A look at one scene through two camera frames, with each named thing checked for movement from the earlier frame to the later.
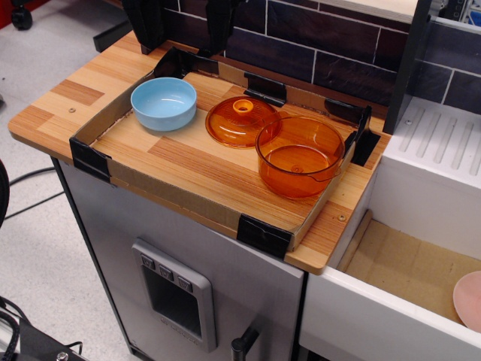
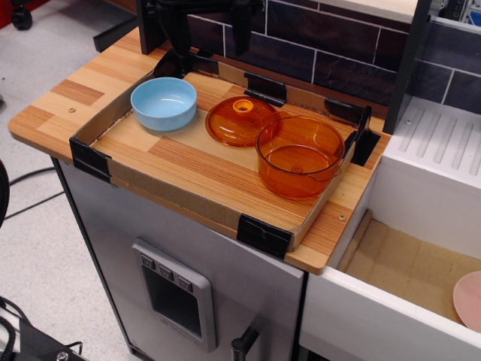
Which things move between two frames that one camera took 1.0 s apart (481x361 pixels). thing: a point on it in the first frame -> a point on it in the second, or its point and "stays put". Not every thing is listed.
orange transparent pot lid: [236, 122] stays put
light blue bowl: [164, 103] stays put
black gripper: [147, 19] -> [173, 15]
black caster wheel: [22, 19] stays put
